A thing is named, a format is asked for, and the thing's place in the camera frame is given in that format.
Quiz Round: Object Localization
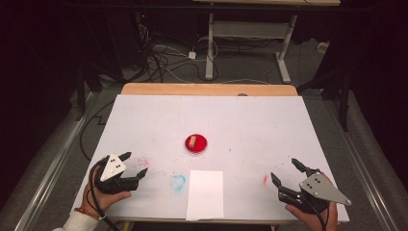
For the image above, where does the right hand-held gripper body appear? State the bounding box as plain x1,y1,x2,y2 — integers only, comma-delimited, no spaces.
277,167,352,215

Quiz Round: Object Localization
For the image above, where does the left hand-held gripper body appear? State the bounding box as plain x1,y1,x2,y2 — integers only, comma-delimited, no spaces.
92,153,140,195

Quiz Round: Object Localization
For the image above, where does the round red ink pad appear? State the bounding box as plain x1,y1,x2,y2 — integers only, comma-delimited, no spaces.
184,133,209,155

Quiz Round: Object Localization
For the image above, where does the person's left hand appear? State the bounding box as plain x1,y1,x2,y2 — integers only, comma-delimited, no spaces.
80,159,133,218

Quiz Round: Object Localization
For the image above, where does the person's right hand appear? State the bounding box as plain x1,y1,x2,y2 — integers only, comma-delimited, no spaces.
284,172,340,231

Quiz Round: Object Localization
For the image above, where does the white paper sheet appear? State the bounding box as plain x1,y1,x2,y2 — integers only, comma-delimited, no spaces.
185,169,225,222

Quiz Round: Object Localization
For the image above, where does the black metal stand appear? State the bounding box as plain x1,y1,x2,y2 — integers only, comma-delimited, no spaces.
297,68,352,133
74,61,104,122

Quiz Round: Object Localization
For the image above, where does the wooden table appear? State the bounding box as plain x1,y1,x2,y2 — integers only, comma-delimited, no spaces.
110,82,299,231

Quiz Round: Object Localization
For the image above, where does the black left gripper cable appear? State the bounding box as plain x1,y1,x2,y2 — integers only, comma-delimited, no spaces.
88,158,120,231

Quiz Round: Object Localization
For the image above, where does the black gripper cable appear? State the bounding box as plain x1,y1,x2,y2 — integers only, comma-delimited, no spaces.
88,158,120,231
306,192,331,231

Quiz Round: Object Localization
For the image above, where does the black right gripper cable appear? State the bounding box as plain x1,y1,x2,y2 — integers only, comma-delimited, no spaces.
306,192,331,231

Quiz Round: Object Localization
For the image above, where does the black floor cable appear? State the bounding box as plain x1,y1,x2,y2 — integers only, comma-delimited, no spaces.
79,99,115,163

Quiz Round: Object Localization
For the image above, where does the aluminium floor rail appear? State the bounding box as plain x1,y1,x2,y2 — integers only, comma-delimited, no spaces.
331,95,400,231
13,91,101,231

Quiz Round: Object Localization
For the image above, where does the tangle of floor cables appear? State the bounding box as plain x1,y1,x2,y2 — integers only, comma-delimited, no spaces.
136,13,222,85

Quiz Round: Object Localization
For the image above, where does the white metal desk frame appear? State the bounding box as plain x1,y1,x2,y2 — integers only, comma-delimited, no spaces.
191,0,342,85

